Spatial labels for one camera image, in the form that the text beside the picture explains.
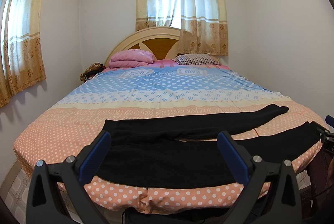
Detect pink bed sheet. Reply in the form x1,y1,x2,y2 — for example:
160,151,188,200
103,60,230,73

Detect black pants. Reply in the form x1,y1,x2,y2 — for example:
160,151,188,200
95,103,322,190

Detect striped pillow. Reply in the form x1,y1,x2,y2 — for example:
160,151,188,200
173,53,221,65

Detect folded pink blanket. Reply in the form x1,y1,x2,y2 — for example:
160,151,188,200
108,49,154,68

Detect beige side window curtain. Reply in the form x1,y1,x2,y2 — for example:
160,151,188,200
1,0,46,107

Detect beige centre window curtain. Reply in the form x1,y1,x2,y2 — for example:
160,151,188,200
135,0,229,56

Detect brown bag beside bed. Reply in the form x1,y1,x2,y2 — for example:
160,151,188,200
79,62,106,82

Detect cream wooden headboard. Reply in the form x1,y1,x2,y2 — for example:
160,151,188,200
104,27,181,67

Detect polka dot bed cover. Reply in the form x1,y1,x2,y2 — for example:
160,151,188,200
14,66,324,214

